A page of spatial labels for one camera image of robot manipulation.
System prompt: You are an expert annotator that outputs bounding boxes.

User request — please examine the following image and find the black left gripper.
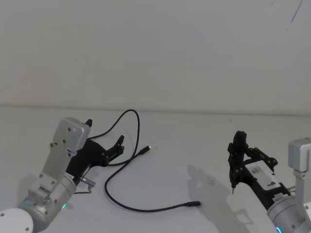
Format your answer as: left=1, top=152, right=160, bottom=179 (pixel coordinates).
left=65, top=118, right=126, bottom=183

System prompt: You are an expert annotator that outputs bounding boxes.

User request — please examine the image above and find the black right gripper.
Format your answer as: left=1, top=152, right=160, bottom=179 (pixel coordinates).
left=227, top=130, right=293, bottom=212

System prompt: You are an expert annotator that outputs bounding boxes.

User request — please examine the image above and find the white table cloth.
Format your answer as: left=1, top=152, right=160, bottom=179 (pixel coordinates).
left=0, top=104, right=311, bottom=233

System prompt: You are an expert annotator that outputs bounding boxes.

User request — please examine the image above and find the thin black looped cable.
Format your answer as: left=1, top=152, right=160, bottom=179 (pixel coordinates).
left=90, top=109, right=141, bottom=166

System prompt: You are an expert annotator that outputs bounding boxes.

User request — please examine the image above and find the thin cable with silver plug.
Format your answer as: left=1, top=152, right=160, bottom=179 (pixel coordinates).
left=229, top=167, right=236, bottom=195
left=74, top=178, right=96, bottom=195

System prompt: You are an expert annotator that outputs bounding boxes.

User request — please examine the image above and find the black cable with plug ends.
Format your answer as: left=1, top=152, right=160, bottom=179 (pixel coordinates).
left=104, top=145, right=202, bottom=214

